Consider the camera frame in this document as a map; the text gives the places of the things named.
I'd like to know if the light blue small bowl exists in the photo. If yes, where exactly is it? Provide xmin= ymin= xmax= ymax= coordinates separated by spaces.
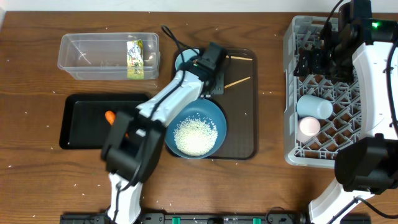
xmin=175 ymin=49 xmax=200 ymax=71

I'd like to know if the light blue cup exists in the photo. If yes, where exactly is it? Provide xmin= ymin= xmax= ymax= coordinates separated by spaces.
xmin=296 ymin=95 xmax=333 ymax=119

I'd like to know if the pink cup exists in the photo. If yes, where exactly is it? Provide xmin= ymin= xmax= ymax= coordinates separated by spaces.
xmin=296 ymin=116 xmax=320 ymax=142

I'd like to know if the yellow foil snack wrapper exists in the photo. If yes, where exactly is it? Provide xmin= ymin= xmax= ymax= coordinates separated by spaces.
xmin=127 ymin=40 xmax=144 ymax=80

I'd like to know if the orange carrot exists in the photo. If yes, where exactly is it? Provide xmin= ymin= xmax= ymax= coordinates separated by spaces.
xmin=105 ymin=110 xmax=116 ymax=126

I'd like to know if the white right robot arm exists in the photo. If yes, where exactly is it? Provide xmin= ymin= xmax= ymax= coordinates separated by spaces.
xmin=283 ymin=1 xmax=397 ymax=223

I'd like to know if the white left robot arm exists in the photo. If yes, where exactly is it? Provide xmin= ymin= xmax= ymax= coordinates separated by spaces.
xmin=101 ymin=42 xmax=228 ymax=223

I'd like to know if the grey dishwasher rack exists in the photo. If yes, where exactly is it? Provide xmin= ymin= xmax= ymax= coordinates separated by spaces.
xmin=283 ymin=16 xmax=361 ymax=169

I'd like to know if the black waste tray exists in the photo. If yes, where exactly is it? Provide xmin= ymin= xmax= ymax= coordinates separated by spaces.
xmin=59 ymin=93 xmax=149 ymax=149

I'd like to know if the lower wooden chopstick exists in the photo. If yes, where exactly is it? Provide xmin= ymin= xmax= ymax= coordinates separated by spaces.
xmin=224 ymin=77 xmax=251 ymax=89

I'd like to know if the wooden chopstick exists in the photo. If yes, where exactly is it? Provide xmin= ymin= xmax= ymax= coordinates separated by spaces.
xmin=226 ymin=55 xmax=253 ymax=61
xmin=224 ymin=77 xmax=251 ymax=89

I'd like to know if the dark blue plate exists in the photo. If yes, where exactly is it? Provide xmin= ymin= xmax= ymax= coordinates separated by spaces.
xmin=165 ymin=99 xmax=228 ymax=159

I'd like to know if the upper wooden chopstick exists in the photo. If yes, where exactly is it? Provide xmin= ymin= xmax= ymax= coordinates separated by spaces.
xmin=226 ymin=55 xmax=253 ymax=61

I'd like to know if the brown serving tray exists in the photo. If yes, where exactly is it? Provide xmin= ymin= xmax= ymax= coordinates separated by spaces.
xmin=165 ymin=46 xmax=259 ymax=160

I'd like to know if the clear plastic bin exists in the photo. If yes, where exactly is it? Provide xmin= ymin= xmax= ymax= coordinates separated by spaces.
xmin=58 ymin=32 xmax=160 ymax=80

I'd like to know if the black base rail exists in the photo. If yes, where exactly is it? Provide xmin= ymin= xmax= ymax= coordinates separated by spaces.
xmin=59 ymin=207 xmax=307 ymax=224

